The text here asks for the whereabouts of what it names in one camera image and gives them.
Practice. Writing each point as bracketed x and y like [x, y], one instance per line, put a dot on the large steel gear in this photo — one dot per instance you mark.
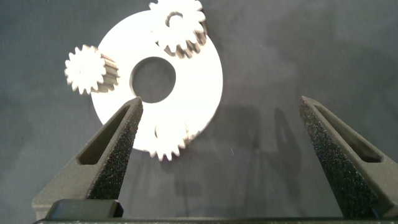
[182, 36]

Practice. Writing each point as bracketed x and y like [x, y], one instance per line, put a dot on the small steel gear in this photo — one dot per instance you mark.
[94, 71]
[178, 145]

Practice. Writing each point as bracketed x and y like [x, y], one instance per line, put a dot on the round white plate with pins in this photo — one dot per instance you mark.
[192, 93]

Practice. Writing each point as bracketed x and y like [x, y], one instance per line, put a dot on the dark mat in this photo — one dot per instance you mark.
[295, 46]

